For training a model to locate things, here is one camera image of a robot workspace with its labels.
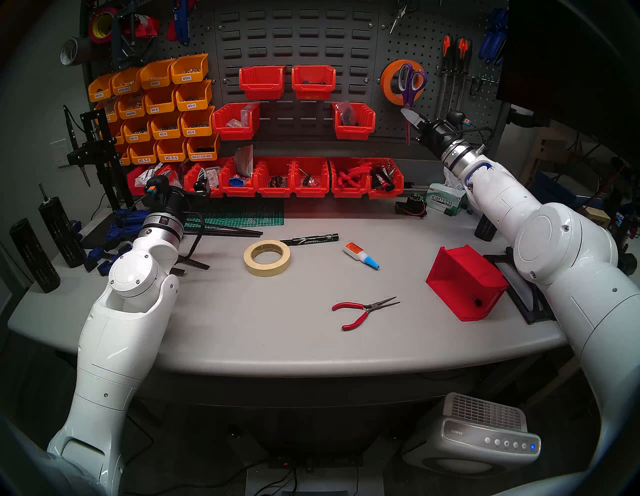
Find white Coway air purifier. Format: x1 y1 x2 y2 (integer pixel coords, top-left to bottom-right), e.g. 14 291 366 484
402 392 542 476

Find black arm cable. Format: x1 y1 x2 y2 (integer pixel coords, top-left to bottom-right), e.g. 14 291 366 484
460 126 496 153
175 210 206 263

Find Kimtech tissue box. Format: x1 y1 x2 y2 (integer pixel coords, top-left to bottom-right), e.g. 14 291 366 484
426 170 471 217

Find red handled needle-nose pliers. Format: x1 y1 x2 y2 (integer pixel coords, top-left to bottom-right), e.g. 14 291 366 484
332 296 402 332

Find black battery holder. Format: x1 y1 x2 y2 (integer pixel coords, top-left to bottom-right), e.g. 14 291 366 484
394 195 429 218

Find beige masking tape roll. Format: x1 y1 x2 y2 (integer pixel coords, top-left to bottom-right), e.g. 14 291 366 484
243 240 292 277

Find black marker pen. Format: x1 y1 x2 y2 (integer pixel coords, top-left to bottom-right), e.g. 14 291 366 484
280 233 340 247

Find small silver scissors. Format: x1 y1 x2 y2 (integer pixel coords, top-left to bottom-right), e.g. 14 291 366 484
390 0 421 35

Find black carabiner hook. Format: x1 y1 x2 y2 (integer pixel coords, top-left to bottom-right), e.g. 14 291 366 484
467 75 501 97

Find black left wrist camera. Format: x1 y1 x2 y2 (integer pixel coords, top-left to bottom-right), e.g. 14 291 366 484
144 175 170 202

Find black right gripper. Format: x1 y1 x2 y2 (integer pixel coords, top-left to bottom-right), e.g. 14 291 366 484
401 108 458 157

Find orange tape roll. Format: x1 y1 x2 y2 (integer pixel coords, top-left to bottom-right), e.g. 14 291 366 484
381 60 430 107

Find black soldering iron pen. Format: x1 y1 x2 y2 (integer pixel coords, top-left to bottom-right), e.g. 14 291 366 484
62 105 92 187

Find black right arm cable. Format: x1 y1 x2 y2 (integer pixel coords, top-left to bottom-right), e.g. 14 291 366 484
460 126 496 153

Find black power strip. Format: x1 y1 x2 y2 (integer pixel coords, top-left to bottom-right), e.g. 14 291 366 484
270 452 363 468

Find black bar clamp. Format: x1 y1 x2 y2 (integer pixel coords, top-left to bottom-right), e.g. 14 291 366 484
111 2 156 68

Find pile of blue clamps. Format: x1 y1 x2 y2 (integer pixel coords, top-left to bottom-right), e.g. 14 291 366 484
82 209 151 277

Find green cutting mat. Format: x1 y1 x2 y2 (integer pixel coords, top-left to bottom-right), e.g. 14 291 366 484
187 198 285 228

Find black computer monitor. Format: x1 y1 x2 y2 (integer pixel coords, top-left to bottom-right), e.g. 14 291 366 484
497 0 640 166

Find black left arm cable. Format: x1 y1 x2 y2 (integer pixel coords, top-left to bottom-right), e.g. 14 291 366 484
175 210 206 263

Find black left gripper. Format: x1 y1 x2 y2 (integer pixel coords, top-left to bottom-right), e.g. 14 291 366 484
135 167 210 215

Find purple handled scissors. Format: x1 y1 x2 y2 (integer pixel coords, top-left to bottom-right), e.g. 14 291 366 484
397 62 429 147

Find black metal fixture stand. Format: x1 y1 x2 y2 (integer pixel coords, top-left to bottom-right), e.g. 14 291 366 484
62 105 136 211

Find grey pegboard back panel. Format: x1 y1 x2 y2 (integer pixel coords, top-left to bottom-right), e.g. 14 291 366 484
82 0 511 151

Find dark blue storage bin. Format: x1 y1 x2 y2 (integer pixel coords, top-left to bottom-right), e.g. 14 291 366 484
530 171 581 211

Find red yellow tape roll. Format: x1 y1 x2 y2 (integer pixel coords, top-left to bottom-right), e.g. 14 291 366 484
89 6 120 45

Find black tripod rods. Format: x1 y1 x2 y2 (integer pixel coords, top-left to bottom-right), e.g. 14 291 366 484
172 222 264 275

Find black printed frame part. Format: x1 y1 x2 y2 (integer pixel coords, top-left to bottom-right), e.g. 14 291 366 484
482 247 557 325

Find black tape roll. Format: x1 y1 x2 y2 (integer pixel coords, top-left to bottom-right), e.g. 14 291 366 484
380 62 401 101

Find small cardboard box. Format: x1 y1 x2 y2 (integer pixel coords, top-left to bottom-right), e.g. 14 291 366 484
580 206 612 228

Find glue bottle with blue cap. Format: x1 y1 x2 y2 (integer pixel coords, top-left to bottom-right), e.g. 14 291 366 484
343 242 381 271

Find black cylindrical tool holder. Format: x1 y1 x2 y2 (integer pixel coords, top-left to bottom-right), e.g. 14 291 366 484
38 183 88 269
10 218 62 294
474 212 499 242

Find black desktop device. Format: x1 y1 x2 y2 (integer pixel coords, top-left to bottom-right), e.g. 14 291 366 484
617 215 640 276

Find grey duct tape roll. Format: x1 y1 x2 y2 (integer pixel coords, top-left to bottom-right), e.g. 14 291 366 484
60 36 93 67

